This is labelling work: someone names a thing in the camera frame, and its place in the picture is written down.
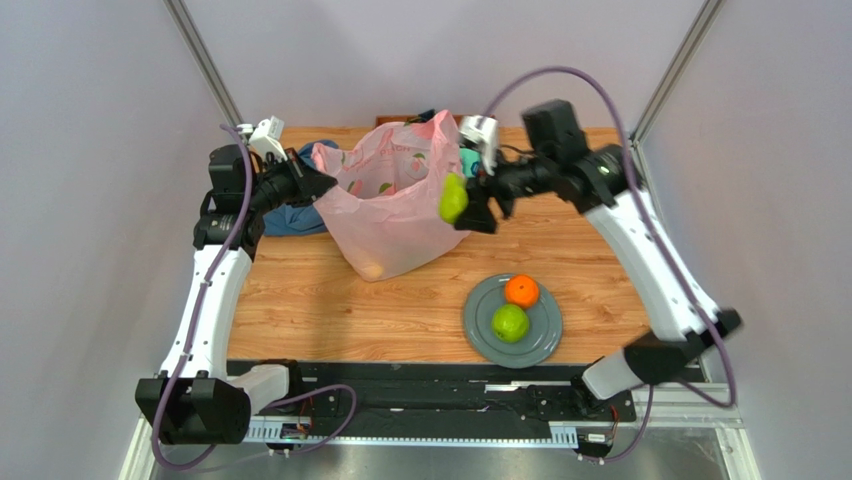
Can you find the dark rolled sock back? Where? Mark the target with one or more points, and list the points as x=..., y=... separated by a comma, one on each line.
x=422, y=117

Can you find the blue crumpled cloth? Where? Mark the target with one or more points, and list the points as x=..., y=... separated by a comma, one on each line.
x=298, y=221

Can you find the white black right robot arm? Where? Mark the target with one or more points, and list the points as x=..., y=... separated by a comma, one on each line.
x=604, y=188

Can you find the grey round plate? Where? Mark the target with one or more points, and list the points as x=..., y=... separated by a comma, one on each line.
x=543, y=337

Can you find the orange fake fruit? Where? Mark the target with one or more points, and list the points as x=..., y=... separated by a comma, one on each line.
x=522, y=291

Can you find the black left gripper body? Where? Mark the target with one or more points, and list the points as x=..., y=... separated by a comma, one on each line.
x=280, y=181

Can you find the aluminium frame rail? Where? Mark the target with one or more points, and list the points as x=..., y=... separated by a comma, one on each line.
x=678, y=435

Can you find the teal white sock right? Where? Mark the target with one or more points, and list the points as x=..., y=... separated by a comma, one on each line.
x=470, y=162

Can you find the yellow fake fruit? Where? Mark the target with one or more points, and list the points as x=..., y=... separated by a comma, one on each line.
x=373, y=272

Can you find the pink translucent plastic bag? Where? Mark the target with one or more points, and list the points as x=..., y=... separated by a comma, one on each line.
x=384, y=209

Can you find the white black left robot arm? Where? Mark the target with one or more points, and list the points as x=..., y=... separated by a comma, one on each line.
x=191, y=400

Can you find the green fake pear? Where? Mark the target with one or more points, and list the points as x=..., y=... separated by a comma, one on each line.
x=454, y=198

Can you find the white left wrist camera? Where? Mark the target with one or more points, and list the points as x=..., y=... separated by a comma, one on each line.
x=264, y=139

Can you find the wooden compartment tray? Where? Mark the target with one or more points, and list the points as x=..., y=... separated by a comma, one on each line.
x=384, y=119

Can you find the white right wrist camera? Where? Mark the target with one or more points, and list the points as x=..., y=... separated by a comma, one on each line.
x=481, y=133

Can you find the green fake apple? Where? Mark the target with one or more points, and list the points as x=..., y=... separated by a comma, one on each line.
x=510, y=323

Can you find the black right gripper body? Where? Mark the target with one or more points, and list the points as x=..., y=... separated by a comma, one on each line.
x=490, y=192

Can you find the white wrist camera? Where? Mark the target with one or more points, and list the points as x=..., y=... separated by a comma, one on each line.
x=481, y=133
x=264, y=139

